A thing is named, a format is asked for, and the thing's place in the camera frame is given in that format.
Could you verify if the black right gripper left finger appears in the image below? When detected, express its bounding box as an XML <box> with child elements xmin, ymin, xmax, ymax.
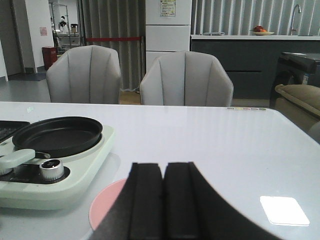
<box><xmin>92</xmin><ymin>162</ymin><xmax>163</xmax><ymax>240</ymax></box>

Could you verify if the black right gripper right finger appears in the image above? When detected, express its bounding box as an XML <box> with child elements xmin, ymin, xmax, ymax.
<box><xmin>164</xmin><ymin>162</ymin><xmax>277</xmax><ymax>240</ymax></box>

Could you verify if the pink plastic bowl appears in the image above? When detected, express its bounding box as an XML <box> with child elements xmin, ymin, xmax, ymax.
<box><xmin>88</xmin><ymin>178</ymin><xmax>127</xmax><ymax>230</ymax></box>

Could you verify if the black round frying pan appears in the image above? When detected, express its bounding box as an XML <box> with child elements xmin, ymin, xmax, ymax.
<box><xmin>0</xmin><ymin>116</ymin><xmax>103</xmax><ymax>171</ymax></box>

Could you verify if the mint green breakfast maker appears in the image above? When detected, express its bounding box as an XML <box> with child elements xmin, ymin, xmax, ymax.
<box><xmin>0</xmin><ymin>125</ymin><xmax>115</xmax><ymax>210</ymax></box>

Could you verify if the right silver control knob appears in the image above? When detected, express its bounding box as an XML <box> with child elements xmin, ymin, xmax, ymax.
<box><xmin>39</xmin><ymin>159</ymin><xmax>64</xmax><ymax>181</ymax></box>

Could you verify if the right grey upholstered chair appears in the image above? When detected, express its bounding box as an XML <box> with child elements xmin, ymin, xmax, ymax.
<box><xmin>140</xmin><ymin>51</ymin><xmax>234</xmax><ymax>107</ymax></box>

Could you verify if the grey upholstered chair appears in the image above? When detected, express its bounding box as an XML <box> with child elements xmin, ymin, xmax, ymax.
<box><xmin>46</xmin><ymin>45</ymin><xmax>121</xmax><ymax>104</ymax></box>
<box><xmin>140</xmin><ymin>51</ymin><xmax>234</xmax><ymax>107</ymax></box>

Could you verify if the left grey upholstered chair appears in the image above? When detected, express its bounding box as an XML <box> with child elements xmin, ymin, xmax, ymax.
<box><xmin>46</xmin><ymin>45</ymin><xmax>121</xmax><ymax>104</ymax></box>

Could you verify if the beige cushion seat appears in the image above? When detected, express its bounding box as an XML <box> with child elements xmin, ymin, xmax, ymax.
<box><xmin>272</xmin><ymin>84</ymin><xmax>320</xmax><ymax>143</ymax></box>

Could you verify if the dark kitchen counter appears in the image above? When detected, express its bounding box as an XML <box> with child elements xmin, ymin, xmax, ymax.
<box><xmin>190</xmin><ymin>35</ymin><xmax>320</xmax><ymax>100</ymax></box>

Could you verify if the black washing machine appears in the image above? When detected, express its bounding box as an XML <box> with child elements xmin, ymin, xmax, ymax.
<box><xmin>269</xmin><ymin>52</ymin><xmax>320</xmax><ymax>109</ymax></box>

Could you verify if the red barrier belt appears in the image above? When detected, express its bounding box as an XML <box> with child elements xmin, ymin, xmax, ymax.
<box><xmin>85</xmin><ymin>36</ymin><xmax>142</xmax><ymax>42</ymax></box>

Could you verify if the red bin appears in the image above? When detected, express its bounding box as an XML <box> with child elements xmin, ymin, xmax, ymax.
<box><xmin>42</xmin><ymin>46</ymin><xmax>58</xmax><ymax>70</ymax></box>

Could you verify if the white refrigerator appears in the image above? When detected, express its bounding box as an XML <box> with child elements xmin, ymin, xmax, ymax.
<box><xmin>145</xmin><ymin>0</ymin><xmax>192</xmax><ymax>70</ymax></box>

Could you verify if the fruit plate on counter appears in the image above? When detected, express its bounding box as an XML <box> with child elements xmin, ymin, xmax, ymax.
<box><xmin>251</xmin><ymin>25</ymin><xmax>274</xmax><ymax>36</ymax></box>

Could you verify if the chrome kitchen faucet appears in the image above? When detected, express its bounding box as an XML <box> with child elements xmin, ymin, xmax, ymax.
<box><xmin>288</xmin><ymin>3</ymin><xmax>302</xmax><ymax>36</ymax></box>

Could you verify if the metal shelf rack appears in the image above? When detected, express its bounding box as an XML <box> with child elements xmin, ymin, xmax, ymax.
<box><xmin>48</xmin><ymin>0</ymin><xmax>80</xmax><ymax>52</ymax></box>

